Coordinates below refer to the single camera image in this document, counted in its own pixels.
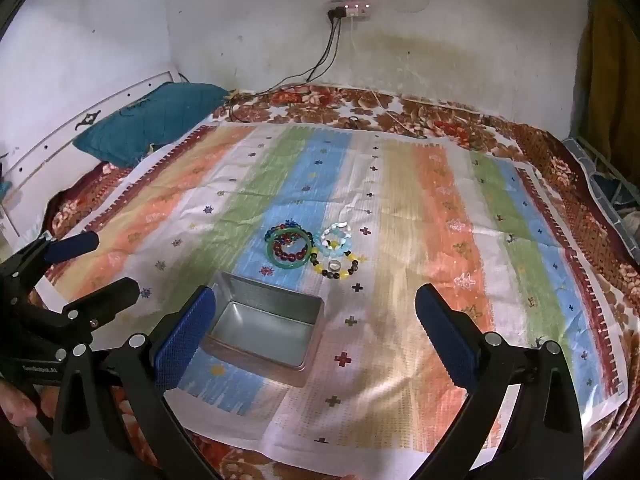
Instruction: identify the person's left hand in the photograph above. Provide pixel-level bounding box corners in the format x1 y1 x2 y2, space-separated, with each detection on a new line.
0 381 56 433

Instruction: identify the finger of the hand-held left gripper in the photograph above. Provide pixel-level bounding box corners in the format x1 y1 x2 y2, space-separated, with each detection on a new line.
50 276 142 343
0 231 101 288

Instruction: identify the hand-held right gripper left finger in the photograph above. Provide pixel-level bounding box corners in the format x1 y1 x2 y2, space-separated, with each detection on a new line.
52 285 221 480

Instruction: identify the pink power strip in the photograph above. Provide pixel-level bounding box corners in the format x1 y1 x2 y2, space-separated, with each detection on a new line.
325 2 372 21

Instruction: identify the teal pillow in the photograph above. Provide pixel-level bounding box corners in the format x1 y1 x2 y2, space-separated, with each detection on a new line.
72 82 232 169

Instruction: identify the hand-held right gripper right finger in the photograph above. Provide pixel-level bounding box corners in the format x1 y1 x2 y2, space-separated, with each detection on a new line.
415 282 586 480

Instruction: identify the rectangular metal tin box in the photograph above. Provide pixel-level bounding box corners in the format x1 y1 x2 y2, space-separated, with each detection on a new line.
199 271 325 389

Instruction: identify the colourful striped tablecloth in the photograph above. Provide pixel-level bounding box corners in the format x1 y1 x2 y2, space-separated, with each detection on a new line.
42 83 640 480

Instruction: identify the green bangle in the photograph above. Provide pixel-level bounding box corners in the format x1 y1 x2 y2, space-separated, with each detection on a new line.
265 232 316 266

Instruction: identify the yellow hanging cloth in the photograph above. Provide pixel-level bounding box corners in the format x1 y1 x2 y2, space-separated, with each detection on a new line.
574 0 640 188

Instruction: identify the white and blue bead bracelet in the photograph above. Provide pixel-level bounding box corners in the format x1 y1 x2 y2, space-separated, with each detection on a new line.
315 223 354 257

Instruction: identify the white headboard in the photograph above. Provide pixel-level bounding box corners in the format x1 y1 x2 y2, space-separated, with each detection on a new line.
0 66 182 241

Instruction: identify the striped pastel cloth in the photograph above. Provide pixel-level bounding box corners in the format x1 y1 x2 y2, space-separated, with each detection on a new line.
49 119 632 477

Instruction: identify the dark red bead bracelet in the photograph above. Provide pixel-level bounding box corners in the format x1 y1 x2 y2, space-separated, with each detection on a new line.
272 230 309 257

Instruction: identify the yellow and dark bead bracelet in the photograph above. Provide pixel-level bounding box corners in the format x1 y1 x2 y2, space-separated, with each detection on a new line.
308 247 362 282

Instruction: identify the dark blue bead bracelet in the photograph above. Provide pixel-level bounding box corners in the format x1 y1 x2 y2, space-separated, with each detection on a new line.
265 219 314 247

